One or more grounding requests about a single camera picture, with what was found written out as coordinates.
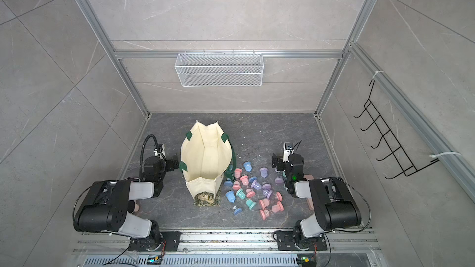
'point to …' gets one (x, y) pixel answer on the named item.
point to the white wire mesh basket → (219, 70)
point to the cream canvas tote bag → (208, 156)
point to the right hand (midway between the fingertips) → (285, 153)
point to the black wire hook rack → (397, 152)
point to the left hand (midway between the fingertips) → (168, 152)
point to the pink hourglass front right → (277, 207)
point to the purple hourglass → (263, 172)
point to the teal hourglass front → (250, 204)
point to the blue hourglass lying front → (237, 211)
